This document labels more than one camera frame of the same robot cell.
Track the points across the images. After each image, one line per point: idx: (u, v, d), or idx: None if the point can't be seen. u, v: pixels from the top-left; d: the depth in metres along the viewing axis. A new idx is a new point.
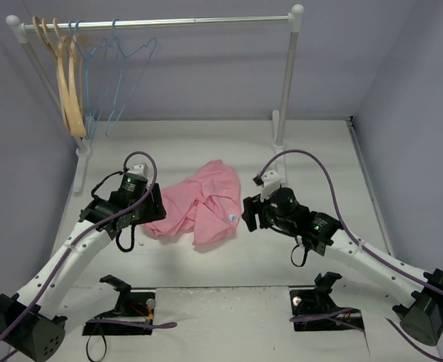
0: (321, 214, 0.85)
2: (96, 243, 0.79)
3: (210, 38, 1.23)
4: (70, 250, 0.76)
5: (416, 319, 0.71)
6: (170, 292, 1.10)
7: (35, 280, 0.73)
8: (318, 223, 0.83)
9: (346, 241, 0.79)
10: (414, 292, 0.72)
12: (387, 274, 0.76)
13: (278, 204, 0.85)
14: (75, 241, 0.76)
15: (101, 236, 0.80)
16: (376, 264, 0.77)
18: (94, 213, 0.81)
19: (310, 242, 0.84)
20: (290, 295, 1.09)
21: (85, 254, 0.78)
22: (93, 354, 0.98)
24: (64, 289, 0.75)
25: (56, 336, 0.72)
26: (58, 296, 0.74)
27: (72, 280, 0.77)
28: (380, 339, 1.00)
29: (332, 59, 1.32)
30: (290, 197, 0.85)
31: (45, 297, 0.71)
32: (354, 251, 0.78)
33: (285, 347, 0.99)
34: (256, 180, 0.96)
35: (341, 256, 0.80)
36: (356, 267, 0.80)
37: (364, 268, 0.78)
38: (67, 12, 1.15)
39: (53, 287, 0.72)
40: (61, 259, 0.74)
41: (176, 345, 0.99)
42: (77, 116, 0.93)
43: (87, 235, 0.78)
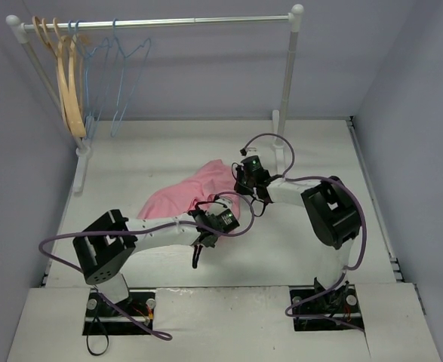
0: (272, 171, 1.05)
2: (189, 236, 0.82)
3: (209, 38, 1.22)
4: (176, 222, 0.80)
5: (312, 213, 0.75)
6: (169, 292, 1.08)
7: (142, 220, 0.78)
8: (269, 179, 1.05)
9: (276, 181, 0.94)
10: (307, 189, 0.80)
12: (295, 186, 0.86)
13: (244, 165, 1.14)
14: (184, 222, 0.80)
15: (194, 237, 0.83)
16: (293, 185, 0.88)
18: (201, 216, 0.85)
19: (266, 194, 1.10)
20: (290, 295, 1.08)
21: (178, 236, 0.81)
22: (93, 348, 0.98)
24: (149, 245, 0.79)
25: (111, 274, 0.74)
26: (143, 246, 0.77)
27: (158, 243, 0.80)
28: (380, 339, 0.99)
29: (332, 59, 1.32)
30: (253, 160, 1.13)
31: (141, 238, 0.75)
32: (280, 182, 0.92)
33: (285, 346, 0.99)
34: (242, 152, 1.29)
35: (275, 191, 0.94)
36: (287, 197, 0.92)
37: (290, 195, 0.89)
38: (67, 12, 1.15)
39: (149, 237, 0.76)
40: (167, 223, 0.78)
41: (175, 345, 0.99)
42: (77, 115, 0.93)
43: (192, 225, 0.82)
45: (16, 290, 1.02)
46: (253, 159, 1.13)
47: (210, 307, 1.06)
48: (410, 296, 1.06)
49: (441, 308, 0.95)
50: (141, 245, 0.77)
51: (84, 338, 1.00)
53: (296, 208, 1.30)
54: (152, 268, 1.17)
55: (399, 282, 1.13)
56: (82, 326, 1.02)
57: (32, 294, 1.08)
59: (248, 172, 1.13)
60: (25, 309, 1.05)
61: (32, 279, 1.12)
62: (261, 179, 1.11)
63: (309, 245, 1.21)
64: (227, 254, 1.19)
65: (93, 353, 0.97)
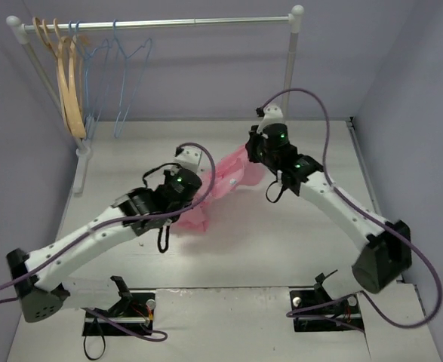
0: (306, 157, 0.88)
2: (118, 236, 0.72)
3: (209, 39, 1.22)
4: (87, 234, 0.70)
5: (366, 259, 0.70)
6: (169, 292, 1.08)
7: (47, 248, 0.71)
8: (300, 164, 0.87)
9: (319, 182, 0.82)
10: (369, 234, 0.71)
12: (350, 215, 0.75)
13: (268, 136, 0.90)
14: (96, 228, 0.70)
15: (124, 233, 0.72)
16: (343, 206, 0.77)
18: (130, 204, 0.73)
19: (287, 179, 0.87)
20: (290, 295, 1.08)
21: (103, 243, 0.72)
22: (90, 352, 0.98)
24: (69, 268, 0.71)
25: (51, 305, 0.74)
26: (63, 272, 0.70)
27: (82, 261, 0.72)
28: (380, 340, 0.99)
29: (332, 59, 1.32)
30: (282, 133, 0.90)
31: (47, 271, 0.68)
32: (325, 191, 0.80)
33: (284, 347, 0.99)
34: (258, 111, 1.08)
35: (313, 194, 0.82)
36: (326, 209, 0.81)
37: (334, 211, 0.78)
38: (68, 13, 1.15)
39: (57, 266, 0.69)
40: (76, 240, 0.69)
41: (175, 345, 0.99)
42: (78, 116, 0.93)
43: (113, 225, 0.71)
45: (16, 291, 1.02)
46: (281, 133, 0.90)
47: (210, 308, 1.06)
48: (410, 296, 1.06)
49: (441, 309, 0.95)
50: (60, 271, 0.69)
51: (83, 339, 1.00)
53: (296, 208, 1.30)
54: (152, 268, 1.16)
55: (399, 282, 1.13)
56: (82, 327, 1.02)
57: None
59: (278, 147, 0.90)
60: None
61: None
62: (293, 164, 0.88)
63: (309, 246, 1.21)
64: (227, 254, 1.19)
65: (89, 356, 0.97)
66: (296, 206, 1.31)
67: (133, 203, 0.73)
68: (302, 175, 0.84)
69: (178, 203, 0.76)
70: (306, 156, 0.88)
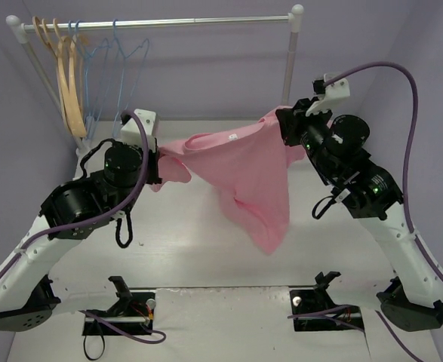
0: (378, 169, 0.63)
2: (50, 250, 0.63)
3: (209, 38, 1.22)
4: (19, 255, 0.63)
5: (414, 317, 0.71)
6: (170, 292, 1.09)
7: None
8: (376, 183, 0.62)
9: (399, 222, 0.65)
10: (437, 301, 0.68)
12: (422, 275, 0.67)
13: (341, 139, 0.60)
14: (24, 246, 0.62)
15: (56, 244, 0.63)
16: (418, 259, 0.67)
18: (53, 208, 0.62)
19: (354, 200, 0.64)
20: (290, 295, 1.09)
21: (38, 261, 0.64)
22: (90, 353, 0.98)
24: (23, 289, 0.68)
25: (36, 315, 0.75)
26: (17, 295, 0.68)
27: (35, 278, 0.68)
28: (379, 339, 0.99)
29: (332, 59, 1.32)
30: (362, 136, 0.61)
31: None
32: (403, 236, 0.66)
33: (284, 346, 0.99)
34: (315, 87, 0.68)
35: (385, 234, 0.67)
36: (390, 250, 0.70)
37: (401, 260, 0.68)
38: (67, 12, 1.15)
39: (4, 292, 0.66)
40: (9, 263, 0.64)
41: (176, 344, 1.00)
42: (78, 116, 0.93)
43: (41, 240, 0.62)
45: None
46: (361, 134, 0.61)
47: (210, 307, 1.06)
48: None
49: None
50: (9, 294, 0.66)
51: (83, 338, 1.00)
53: (297, 207, 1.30)
54: (152, 268, 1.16)
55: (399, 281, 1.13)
56: (81, 326, 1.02)
57: None
59: (348, 155, 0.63)
60: None
61: None
62: (366, 182, 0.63)
63: (309, 246, 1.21)
64: (227, 253, 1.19)
65: (89, 357, 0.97)
66: (296, 205, 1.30)
67: (60, 203, 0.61)
68: (378, 202, 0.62)
69: (116, 192, 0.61)
70: (376, 167, 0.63)
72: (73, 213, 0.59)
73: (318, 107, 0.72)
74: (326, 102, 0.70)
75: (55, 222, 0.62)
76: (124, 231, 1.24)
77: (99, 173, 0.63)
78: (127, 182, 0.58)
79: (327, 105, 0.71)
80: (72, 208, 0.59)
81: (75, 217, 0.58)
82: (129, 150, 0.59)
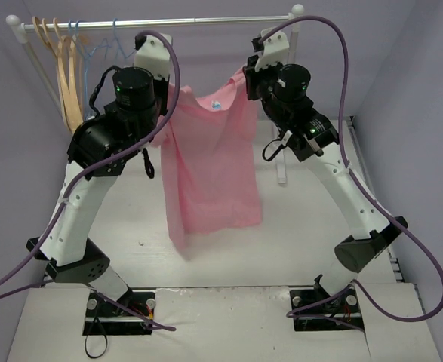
0: (322, 117, 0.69)
2: (92, 191, 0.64)
3: (209, 38, 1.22)
4: (64, 204, 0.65)
5: (355, 250, 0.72)
6: (170, 292, 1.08)
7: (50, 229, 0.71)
8: (315, 127, 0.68)
9: (335, 158, 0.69)
10: (373, 230, 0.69)
12: (358, 205, 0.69)
13: (285, 84, 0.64)
14: (66, 194, 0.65)
15: (95, 184, 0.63)
16: (355, 193, 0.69)
18: (81, 151, 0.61)
19: (295, 142, 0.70)
20: (290, 295, 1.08)
21: (84, 205, 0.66)
22: (93, 351, 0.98)
24: (79, 237, 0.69)
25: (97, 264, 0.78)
26: (76, 243, 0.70)
27: (87, 225, 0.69)
28: (380, 338, 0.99)
29: (332, 59, 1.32)
30: (303, 82, 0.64)
31: (58, 250, 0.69)
32: (339, 172, 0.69)
33: (285, 346, 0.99)
34: (254, 43, 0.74)
35: (322, 170, 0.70)
36: (330, 187, 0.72)
37: (340, 194, 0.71)
38: (68, 12, 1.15)
39: (62, 243, 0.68)
40: (56, 215, 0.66)
41: (175, 344, 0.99)
42: (78, 115, 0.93)
43: (79, 184, 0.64)
45: (16, 290, 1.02)
46: (303, 81, 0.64)
47: (210, 307, 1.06)
48: (410, 296, 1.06)
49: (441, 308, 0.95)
50: (68, 245, 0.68)
51: (83, 338, 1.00)
53: (297, 207, 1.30)
54: (153, 268, 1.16)
55: (399, 282, 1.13)
56: (81, 326, 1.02)
57: (33, 294, 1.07)
59: (291, 101, 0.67)
60: (24, 310, 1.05)
61: (32, 278, 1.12)
62: (306, 125, 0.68)
63: (309, 245, 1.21)
64: (228, 253, 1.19)
65: (90, 354, 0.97)
66: (296, 204, 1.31)
67: (85, 141, 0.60)
68: (315, 142, 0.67)
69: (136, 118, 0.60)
70: (320, 115, 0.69)
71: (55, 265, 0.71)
72: (101, 147, 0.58)
73: (263, 62, 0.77)
74: (270, 54, 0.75)
75: (86, 165, 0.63)
76: (125, 231, 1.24)
77: (114, 103, 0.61)
78: (139, 105, 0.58)
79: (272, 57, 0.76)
80: (98, 142, 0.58)
81: (103, 150, 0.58)
82: (136, 71, 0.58)
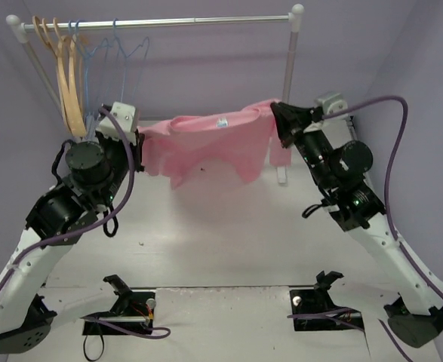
0: (366, 186, 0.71)
2: (46, 258, 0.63)
3: (209, 38, 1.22)
4: (13, 270, 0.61)
5: (415, 326, 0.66)
6: (170, 292, 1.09)
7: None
8: (359, 197, 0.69)
9: (383, 231, 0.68)
10: (432, 307, 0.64)
12: (412, 280, 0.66)
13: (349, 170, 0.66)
14: (16, 261, 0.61)
15: (50, 253, 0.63)
16: (405, 264, 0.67)
18: (41, 220, 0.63)
19: (339, 213, 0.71)
20: (290, 295, 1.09)
21: (35, 272, 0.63)
22: (90, 353, 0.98)
24: (20, 308, 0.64)
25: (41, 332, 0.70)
26: (15, 314, 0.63)
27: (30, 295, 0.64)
28: (380, 339, 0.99)
29: (333, 59, 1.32)
30: (365, 167, 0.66)
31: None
32: (388, 243, 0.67)
33: (285, 346, 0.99)
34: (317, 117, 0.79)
35: (370, 243, 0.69)
36: (380, 260, 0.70)
37: (389, 266, 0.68)
38: (68, 12, 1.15)
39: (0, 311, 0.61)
40: (2, 281, 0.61)
41: (174, 345, 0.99)
42: (78, 115, 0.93)
43: (35, 251, 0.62)
45: None
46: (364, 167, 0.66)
47: (210, 308, 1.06)
48: None
49: None
50: (7, 314, 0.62)
51: (83, 338, 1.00)
53: (297, 207, 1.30)
54: (152, 268, 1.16)
55: None
56: (82, 326, 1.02)
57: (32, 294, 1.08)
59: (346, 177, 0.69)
60: None
61: None
62: (351, 197, 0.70)
63: (309, 245, 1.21)
64: (228, 253, 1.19)
65: (87, 357, 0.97)
66: (296, 204, 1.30)
67: (45, 211, 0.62)
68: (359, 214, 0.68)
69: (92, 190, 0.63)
70: (364, 185, 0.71)
71: None
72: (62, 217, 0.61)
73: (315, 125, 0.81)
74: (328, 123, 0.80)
75: (43, 233, 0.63)
76: (125, 231, 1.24)
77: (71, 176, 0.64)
78: (93, 179, 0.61)
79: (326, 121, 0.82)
80: (59, 213, 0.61)
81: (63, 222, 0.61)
82: (88, 147, 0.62)
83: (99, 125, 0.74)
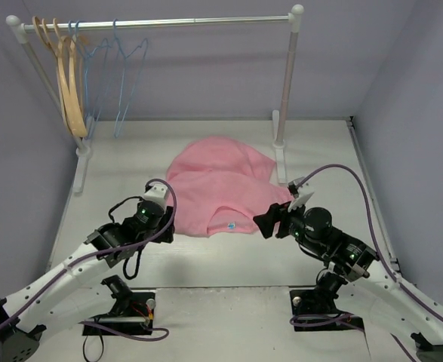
0: (355, 240, 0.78)
2: (93, 270, 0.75)
3: (209, 38, 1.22)
4: (65, 270, 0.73)
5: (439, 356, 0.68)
6: (170, 292, 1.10)
7: (26, 289, 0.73)
8: (353, 251, 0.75)
9: (382, 275, 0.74)
10: None
12: (420, 313, 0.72)
13: (318, 228, 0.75)
14: (71, 264, 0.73)
15: (99, 266, 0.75)
16: (408, 301, 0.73)
18: (101, 240, 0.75)
19: (342, 269, 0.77)
20: (290, 295, 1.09)
21: (81, 277, 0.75)
22: (89, 354, 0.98)
24: (50, 307, 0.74)
25: (29, 348, 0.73)
26: (42, 312, 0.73)
27: (62, 298, 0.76)
28: (379, 338, 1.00)
29: (332, 59, 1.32)
30: (328, 221, 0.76)
31: (27, 312, 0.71)
32: (389, 286, 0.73)
33: (284, 346, 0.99)
34: (290, 188, 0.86)
35: (376, 289, 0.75)
36: (391, 303, 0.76)
37: (399, 305, 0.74)
38: (67, 12, 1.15)
39: (38, 305, 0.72)
40: (54, 277, 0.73)
41: (174, 345, 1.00)
42: (78, 116, 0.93)
43: (88, 261, 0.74)
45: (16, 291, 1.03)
46: (325, 219, 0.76)
47: (210, 308, 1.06)
48: None
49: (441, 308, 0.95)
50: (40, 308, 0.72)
51: (83, 339, 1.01)
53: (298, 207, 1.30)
54: (152, 268, 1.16)
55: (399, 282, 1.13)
56: (82, 326, 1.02)
57: None
59: (324, 236, 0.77)
60: None
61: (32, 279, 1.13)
62: (345, 253, 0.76)
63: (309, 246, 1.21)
64: (227, 253, 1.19)
65: (87, 357, 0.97)
66: None
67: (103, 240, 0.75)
68: (358, 267, 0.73)
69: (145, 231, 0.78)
70: (352, 240, 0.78)
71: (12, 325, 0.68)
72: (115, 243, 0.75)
73: (297, 203, 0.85)
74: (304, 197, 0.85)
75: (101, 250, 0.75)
76: None
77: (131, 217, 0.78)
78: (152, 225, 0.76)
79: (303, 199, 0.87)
80: (113, 243, 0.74)
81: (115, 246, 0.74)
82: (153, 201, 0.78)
83: (146, 194, 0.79)
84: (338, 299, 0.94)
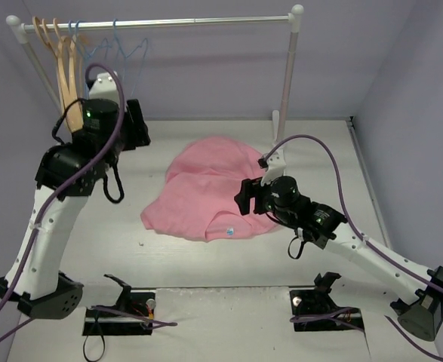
0: (323, 205, 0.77)
2: (66, 211, 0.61)
3: (209, 38, 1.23)
4: (36, 229, 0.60)
5: (416, 315, 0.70)
6: (169, 292, 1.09)
7: (16, 262, 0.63)
8: (321, 216, 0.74)
9: (349, 236, 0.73)
10: (417, 289, 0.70)
12: (391, 271, 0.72)
13: (283, 194, 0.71)
14: (38, 220, 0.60)
15: (70, 204, 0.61)
16: (378, 260, 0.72)
18: (51, 171, 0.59)
19: (309, 234, 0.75)
20: (290, 295, 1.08)
21: (59, 227, 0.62)
22: (90, 355, 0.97)
24: (53, 265, 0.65)
25: (69, 296, 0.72)
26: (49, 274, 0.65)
27: (58, 252, 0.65)
28: (379, 339, 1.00)
29: (332, 59, 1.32)
30: (293, 187, 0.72)
31: (32, 282, 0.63)
32: (357, 246, 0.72)
33: (285, 347, 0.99)
34: (261, 162, 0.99)
35: (343, 250, 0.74)
36: (358, 262, 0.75)
37: (367, 265, 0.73)
38: (68, 13, 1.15)
39: (36, 273, 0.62)
40: (29, 243, 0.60)
41: (174, 345, 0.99)
42: (78, 115, 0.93)
43: (53, 205, 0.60)
45: None
46: (291, 185, 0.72)
47: (210, 308, 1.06)
48: None
49: None
50: (41, 277, 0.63)
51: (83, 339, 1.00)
53: None
54: (152, 268, 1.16)
55: None
56: (82, 326, 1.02)
57: None
59: (291, 203, 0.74)
60: None
61: None
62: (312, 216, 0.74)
63: (309, 246, 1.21)
64: (227, 253, 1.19)
65: (87, 357, 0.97)
66: None
67: (54, 167, 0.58)
68: (324, 230, 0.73)
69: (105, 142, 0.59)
70: (321, 205, 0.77)
71: (29, 299, 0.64)
72: (71, 166, 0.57)
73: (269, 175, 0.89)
74: (272, 174, 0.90)
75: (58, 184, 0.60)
76: (124, 231, 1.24)
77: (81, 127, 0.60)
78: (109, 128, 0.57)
79: (275, 174, 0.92)
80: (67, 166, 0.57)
81: (72, 168, 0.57)
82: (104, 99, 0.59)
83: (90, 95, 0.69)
84: (333, 289, 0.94)
